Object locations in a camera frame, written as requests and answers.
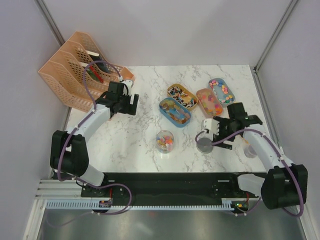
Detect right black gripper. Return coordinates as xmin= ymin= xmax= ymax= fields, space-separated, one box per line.
xmin=211 ymin=115 xmax=239 ymax=150

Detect grey metal jar lid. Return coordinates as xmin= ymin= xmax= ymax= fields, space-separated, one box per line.
xmin=196 ymin=137 xmax=214 ymax=154

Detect pink gummy tray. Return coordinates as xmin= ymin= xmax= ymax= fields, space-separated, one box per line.
xmin=196 ymin=88 xmax=223 ymax=118

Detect tan lollipop tray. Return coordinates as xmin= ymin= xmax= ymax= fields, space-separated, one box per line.
xmin=167 ymin=83 xmax=198 ymax=111

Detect light blue star candy tray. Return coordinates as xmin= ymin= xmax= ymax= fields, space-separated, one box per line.
xmin=208 ymin=78 xmax=235 ymax=107

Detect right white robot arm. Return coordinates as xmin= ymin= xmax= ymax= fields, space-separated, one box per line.
xmin=211 ymin=102 xmax=308 ymax=217

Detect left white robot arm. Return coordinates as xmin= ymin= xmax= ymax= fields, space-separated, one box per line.
xmin=50 ymin=79 xmax=139 ymax=197

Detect small purple candy cup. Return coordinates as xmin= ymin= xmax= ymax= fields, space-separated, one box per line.
xmin=243 ymin=144 xmax=257 ymax=159

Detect books in file rack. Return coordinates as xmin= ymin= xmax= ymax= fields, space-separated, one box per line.
xmin=82 ymin=49 xmax=110 ymax=83

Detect peach file organizer rack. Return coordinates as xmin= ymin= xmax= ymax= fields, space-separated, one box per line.
xmin=38 ymin=31 xmax=125 ymax=112

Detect clear glass jar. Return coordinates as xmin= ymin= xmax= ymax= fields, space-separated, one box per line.
xmin=155 ymin=130 xmax=175 ymax=159

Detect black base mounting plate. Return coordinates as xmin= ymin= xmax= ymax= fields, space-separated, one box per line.
xmin=80 ymin=172 xmax=259 ymax=213

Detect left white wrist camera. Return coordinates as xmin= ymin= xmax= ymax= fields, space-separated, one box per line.
xmin=118 ymin=76 xmax=134 ymax=96

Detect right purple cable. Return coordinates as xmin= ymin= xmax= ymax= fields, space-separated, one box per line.
xmin=194 ymin=128 xmax=306 ymax=219

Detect purple cable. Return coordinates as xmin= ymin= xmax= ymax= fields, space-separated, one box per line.
xmin=194 ymin=128 xmax=306 ymax=219
xmin=44 ymin=60 xmax=133 ymax=228

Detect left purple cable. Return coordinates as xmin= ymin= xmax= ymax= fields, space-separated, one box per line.
xmin=44 ymin=60 xmax=133 ymax=228

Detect white slotted cable duct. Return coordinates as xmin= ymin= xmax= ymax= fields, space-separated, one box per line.
xmin=45 ymin=199 xmax=234 ymax=211

